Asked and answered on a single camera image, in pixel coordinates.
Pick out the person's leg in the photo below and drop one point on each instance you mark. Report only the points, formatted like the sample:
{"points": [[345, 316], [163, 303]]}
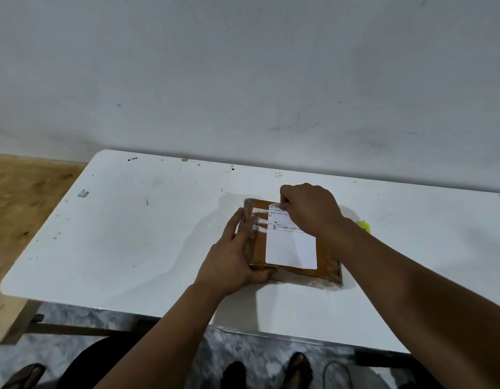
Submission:
{"points": [[100, 360], [424, 376]]}

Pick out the person's right hand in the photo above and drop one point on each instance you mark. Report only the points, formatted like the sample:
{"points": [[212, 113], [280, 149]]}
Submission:
{"points": [[312, 210]]}

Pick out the brown cardboard parcel box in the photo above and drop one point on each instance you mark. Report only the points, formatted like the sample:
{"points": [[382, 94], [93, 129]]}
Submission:
{"points": [[258, 247]]}

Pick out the person's right leg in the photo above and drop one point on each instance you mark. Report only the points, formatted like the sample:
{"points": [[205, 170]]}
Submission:
{"points": [[424, 376]]}

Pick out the person's right fingers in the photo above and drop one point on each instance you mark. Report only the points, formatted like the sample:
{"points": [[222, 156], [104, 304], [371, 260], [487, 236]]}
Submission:
{"points": [[292, 196]]}

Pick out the brown sandal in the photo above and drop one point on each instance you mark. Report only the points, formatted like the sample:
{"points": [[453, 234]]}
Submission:
{"points": [[25, 376]]}

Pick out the yellow-green small object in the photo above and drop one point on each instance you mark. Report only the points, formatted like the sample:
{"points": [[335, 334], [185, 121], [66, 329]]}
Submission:
{"points": [[365, 226]]}

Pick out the person's right forearm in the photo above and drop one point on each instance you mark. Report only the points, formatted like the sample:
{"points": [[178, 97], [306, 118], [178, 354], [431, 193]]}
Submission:
{"points": [[420, 303]]}

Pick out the person's left forearm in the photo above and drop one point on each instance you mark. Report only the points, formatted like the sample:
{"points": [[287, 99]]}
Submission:
{"points": [[160, 340]]}

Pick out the small grey tape scrap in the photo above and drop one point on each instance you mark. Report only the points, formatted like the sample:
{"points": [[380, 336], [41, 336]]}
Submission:
{"points": [[83, 193]]}

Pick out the person's right foot in sandal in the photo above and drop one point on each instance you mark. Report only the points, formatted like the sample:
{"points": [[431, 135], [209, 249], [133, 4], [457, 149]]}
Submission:
{"points": [[297, 370]]}

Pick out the white shipping label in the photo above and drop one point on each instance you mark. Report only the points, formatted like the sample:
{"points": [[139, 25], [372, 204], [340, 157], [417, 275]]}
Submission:
{"points": [[290, 249]]}

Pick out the person's left hand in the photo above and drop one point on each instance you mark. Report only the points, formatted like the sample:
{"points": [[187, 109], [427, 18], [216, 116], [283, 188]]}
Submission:
{"points": [[225, 265]]}

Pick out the person's left leg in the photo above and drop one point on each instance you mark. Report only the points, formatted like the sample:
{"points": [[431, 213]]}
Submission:
{"points": [[100, 360]]}

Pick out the person's left thumb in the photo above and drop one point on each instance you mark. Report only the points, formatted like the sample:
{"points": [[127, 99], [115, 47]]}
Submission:
{"points": [[263, 275]]}

